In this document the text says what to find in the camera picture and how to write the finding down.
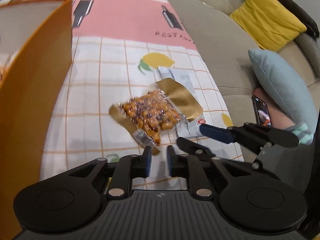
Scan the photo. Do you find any silver white sachet pack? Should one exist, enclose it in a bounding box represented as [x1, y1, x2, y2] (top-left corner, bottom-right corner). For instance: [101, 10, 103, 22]
[157, 67, 206, 138]

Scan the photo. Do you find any gold caramel nut pack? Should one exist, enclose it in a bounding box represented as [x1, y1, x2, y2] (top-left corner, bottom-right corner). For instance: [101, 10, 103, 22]
[108, 77, 205, 156]

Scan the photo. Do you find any peanut snack bag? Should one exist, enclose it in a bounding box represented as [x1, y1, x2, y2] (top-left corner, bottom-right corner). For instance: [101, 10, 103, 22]
[0, 51, 16, 83]

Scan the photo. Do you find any person striped sleeve arm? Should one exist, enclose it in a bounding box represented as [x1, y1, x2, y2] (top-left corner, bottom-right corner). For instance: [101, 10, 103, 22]
[285, 123, 314, 145]

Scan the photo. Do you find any smartphone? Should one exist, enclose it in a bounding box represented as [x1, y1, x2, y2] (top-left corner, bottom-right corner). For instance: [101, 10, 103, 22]
[252, 95, 272, 127]

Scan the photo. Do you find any light blue cushion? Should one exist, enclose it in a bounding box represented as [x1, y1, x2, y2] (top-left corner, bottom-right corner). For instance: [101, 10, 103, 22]
[248, 49, 318, 132]

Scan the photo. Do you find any beige sofa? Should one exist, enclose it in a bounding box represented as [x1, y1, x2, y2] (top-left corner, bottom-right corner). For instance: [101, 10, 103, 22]
[152, 0, 320, 163]

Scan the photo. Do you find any yellow cushion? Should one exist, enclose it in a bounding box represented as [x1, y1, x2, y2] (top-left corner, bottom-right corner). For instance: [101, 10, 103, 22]
[230, 0, 307, 52]

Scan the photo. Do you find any lemon pattern tablecloth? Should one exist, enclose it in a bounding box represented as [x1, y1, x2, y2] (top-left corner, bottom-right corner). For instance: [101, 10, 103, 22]
[40, 0, 231, 180]

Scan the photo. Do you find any orange cardboard storage box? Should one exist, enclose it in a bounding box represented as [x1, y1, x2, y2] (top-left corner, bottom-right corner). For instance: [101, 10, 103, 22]
[1, 0, 72, 239]

